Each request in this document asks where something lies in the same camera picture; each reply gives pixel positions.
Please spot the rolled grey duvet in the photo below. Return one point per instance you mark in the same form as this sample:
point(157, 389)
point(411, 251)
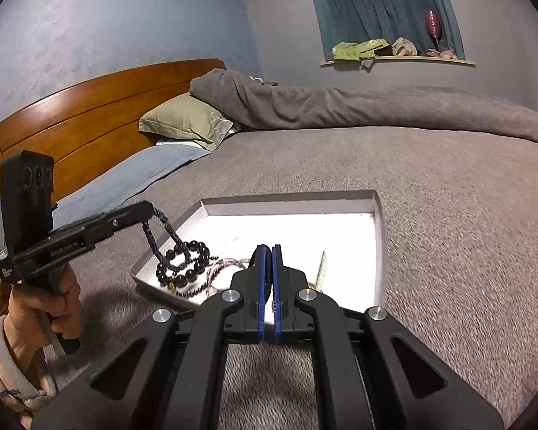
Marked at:
point(363, 107)

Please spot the blue pillow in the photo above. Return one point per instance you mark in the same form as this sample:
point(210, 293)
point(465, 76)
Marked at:
point(130, 172)

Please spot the pink small cloth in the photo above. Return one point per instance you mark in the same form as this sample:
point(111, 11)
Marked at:
point(444, 53)

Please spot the grey bed cover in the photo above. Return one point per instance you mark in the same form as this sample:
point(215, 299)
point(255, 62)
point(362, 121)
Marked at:
point(453, 242)

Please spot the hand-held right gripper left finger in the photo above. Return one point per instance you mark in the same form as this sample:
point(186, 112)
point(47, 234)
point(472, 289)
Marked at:
point(263, 277)

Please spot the pink stemmed glass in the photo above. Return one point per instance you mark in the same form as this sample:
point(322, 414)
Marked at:
point(432, 22)

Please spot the small grey cloth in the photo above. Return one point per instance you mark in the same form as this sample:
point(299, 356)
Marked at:
point(367, 63)

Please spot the beige crumpled cloth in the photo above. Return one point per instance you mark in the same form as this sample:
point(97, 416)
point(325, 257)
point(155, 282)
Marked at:
point(405, 47)

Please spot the white shallow tray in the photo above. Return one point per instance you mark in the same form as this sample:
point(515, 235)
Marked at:
point(340, 242)

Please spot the person's left forearm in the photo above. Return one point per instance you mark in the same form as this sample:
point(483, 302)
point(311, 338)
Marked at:
point(13, 376)

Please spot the wooden headboard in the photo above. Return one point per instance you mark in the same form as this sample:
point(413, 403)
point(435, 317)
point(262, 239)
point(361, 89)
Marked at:
point(94, 107)

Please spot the green cloth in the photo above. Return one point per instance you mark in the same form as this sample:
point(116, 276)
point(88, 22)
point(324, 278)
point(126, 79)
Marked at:
point(354, 49)

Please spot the green pillow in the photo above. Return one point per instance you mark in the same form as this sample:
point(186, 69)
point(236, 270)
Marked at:
point(184, 118)

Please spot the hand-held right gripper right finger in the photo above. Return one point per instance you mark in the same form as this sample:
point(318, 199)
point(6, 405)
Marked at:
point(277, 277)

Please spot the person's left hand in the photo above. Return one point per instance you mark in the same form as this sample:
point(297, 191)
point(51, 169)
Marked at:
point(24, 313)

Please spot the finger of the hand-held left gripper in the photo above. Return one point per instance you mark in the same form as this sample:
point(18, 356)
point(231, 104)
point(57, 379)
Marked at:
point(121, 221)

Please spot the wooden windowsill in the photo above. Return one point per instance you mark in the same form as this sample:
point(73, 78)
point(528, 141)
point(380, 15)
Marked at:
point(430, 59)

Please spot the blue curtain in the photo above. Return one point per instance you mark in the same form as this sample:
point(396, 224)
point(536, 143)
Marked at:
point(376, 4)

